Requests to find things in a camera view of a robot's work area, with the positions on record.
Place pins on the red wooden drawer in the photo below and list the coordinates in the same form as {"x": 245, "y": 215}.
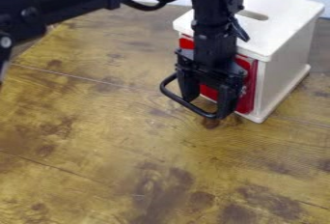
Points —
{"x": 249, "y": 65}

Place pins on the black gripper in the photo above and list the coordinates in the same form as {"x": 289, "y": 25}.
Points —
{"x": 209, "y": 65}

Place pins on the black metal drawer handle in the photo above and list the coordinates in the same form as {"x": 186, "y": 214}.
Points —
{"x": 178, "y": 99}

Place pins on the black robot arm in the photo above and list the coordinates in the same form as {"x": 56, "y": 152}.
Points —
{"x": 24, "y": 19}

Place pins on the white wooden cabinet box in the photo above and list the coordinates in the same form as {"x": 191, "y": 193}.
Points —
{"x": 274, "y": 30}

